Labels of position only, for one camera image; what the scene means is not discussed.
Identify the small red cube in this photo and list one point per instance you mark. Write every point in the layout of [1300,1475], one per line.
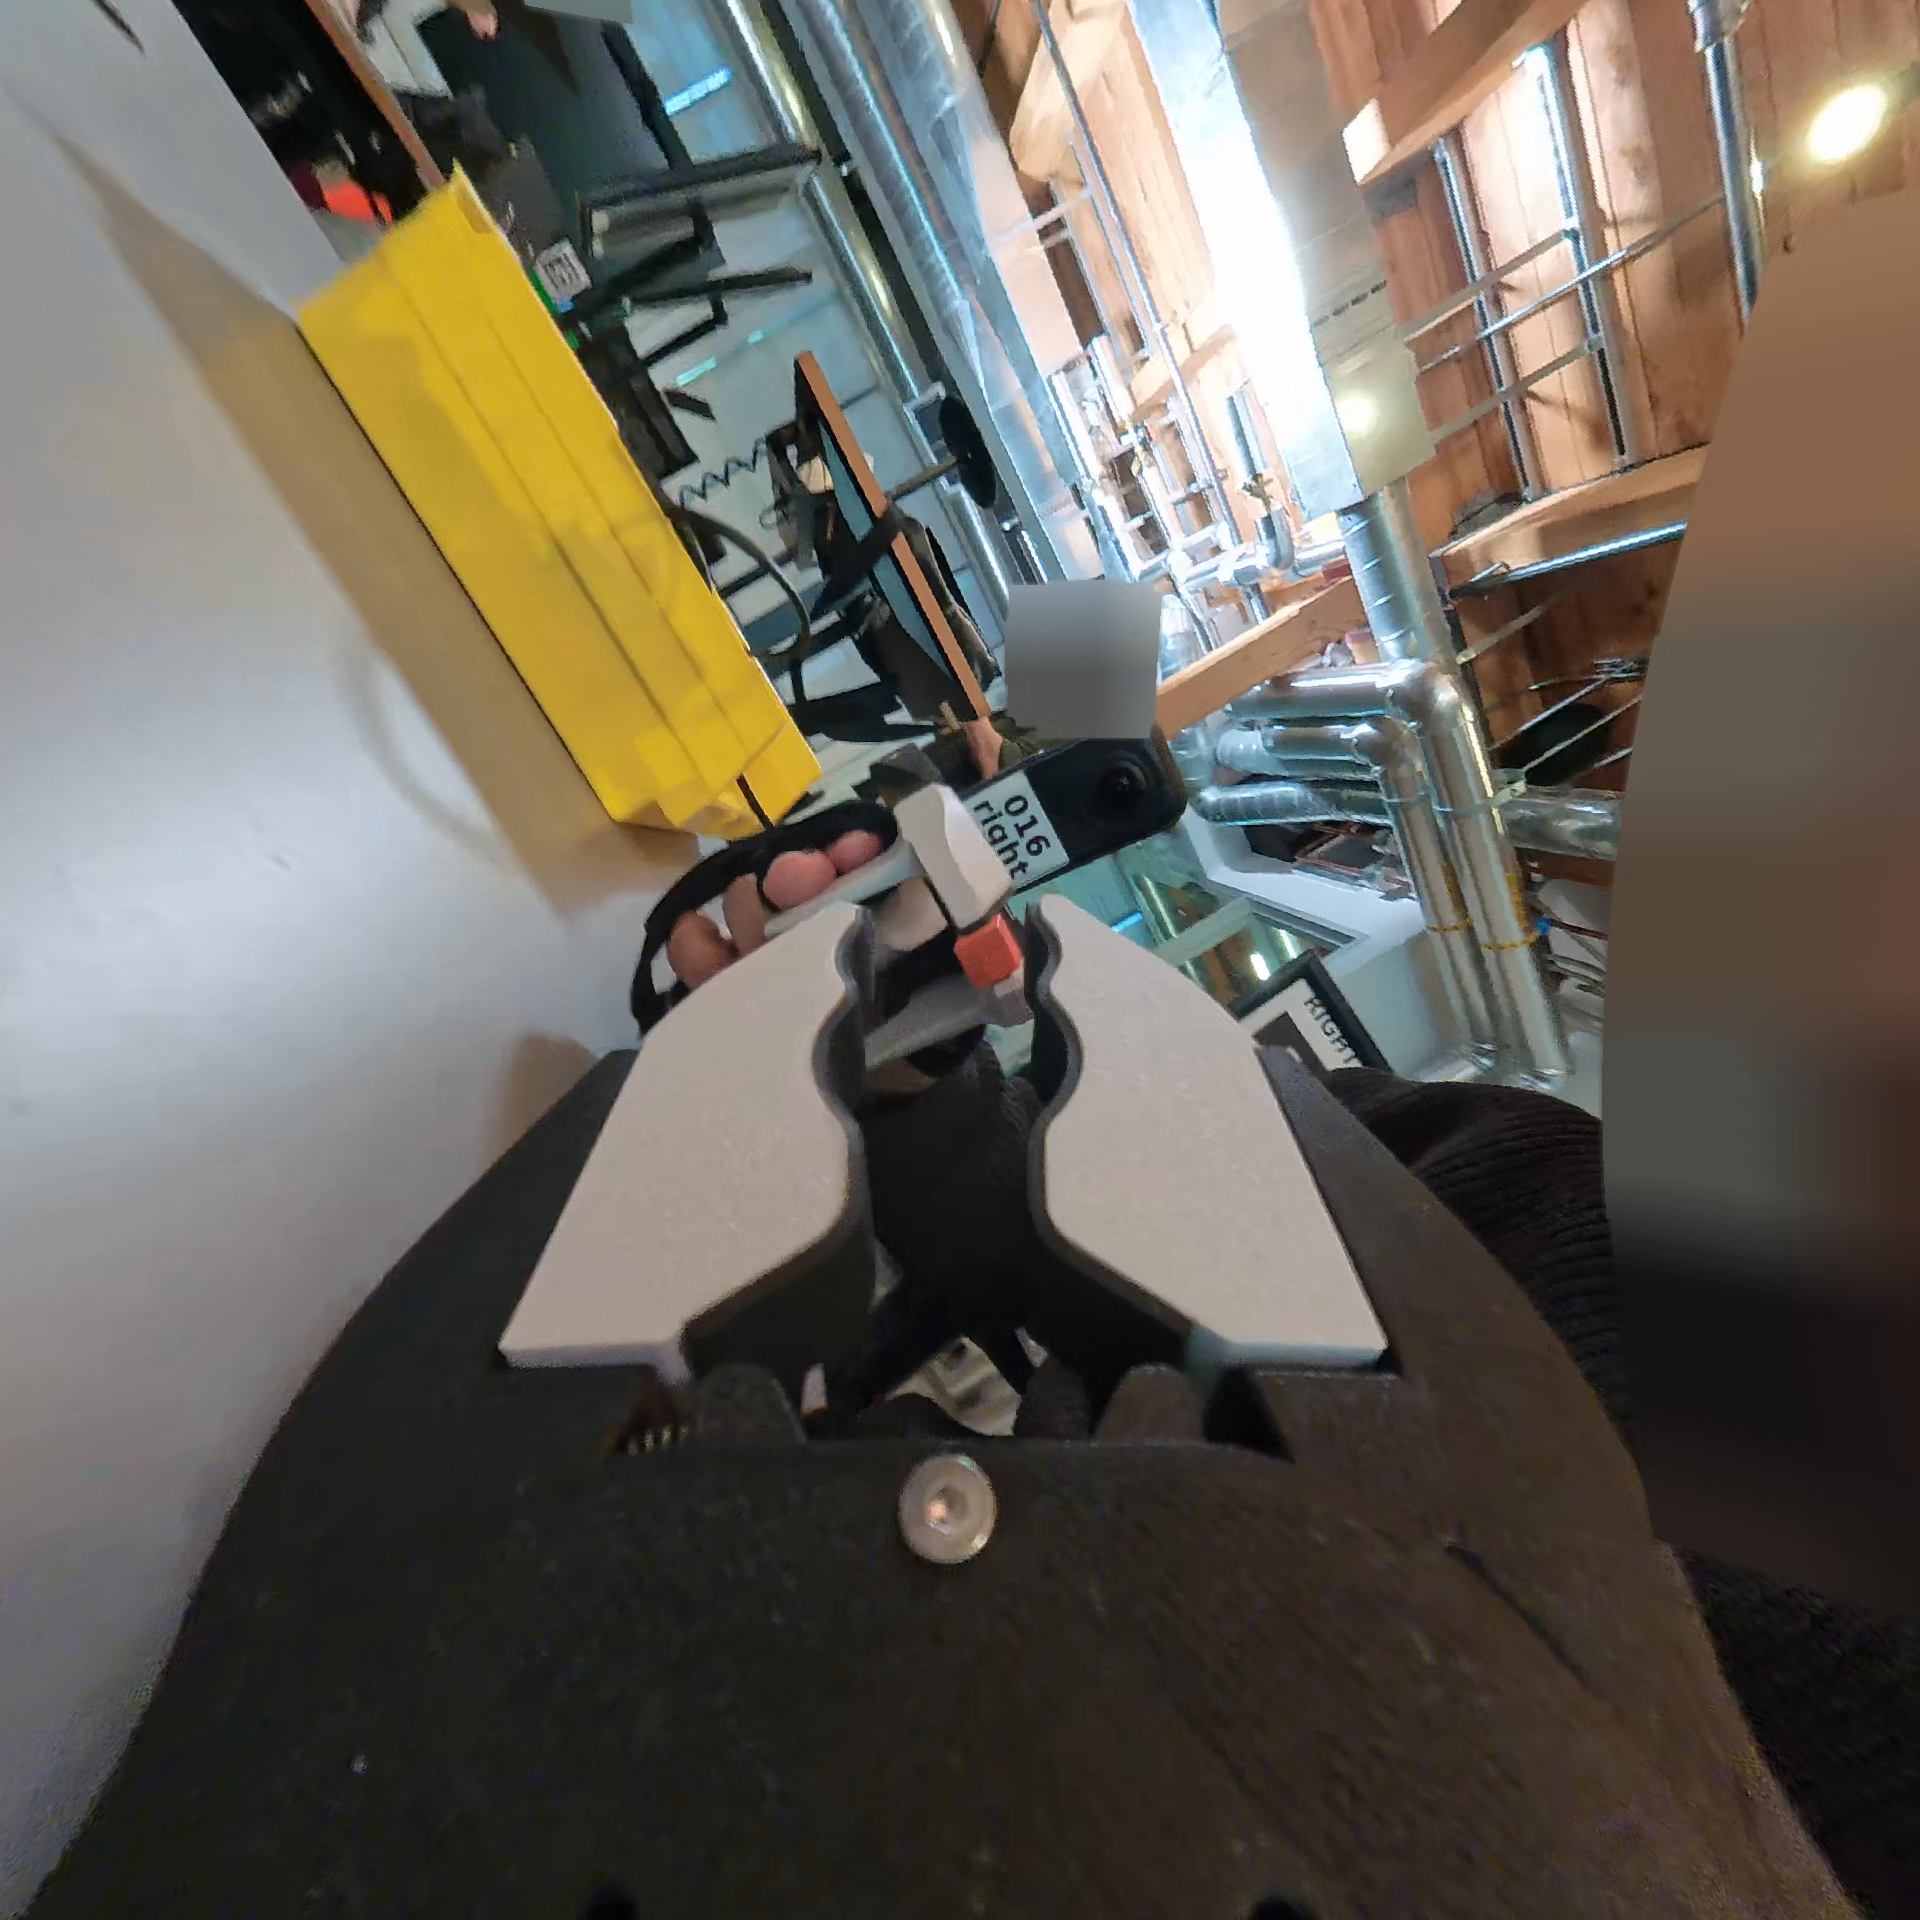
[993,956]

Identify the silver ventilation ducts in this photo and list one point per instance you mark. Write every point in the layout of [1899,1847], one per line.
[1425,780]

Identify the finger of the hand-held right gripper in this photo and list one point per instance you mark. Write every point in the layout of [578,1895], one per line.
[953,863]
[944,1022]

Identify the framed tag sign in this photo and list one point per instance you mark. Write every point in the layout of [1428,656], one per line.
[1320,1020]

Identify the black desk wooden edge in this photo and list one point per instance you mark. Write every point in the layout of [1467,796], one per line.
[884,557]

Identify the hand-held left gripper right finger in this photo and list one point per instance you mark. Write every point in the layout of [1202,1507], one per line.
[1200,1186]

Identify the yellow storage bin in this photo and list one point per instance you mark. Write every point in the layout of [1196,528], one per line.
[556,525]

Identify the person's right hand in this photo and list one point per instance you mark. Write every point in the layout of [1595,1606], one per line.
[720,931]

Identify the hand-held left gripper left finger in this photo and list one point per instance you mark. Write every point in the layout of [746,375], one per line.
[704,1186]

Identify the wooden ceiling beam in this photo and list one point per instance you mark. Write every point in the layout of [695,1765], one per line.
[1259,662]

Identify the grey rectangular air duct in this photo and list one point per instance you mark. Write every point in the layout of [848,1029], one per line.
[1320,301]

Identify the ceiling spot lamp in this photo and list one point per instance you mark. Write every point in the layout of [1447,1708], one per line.
[1845,120]

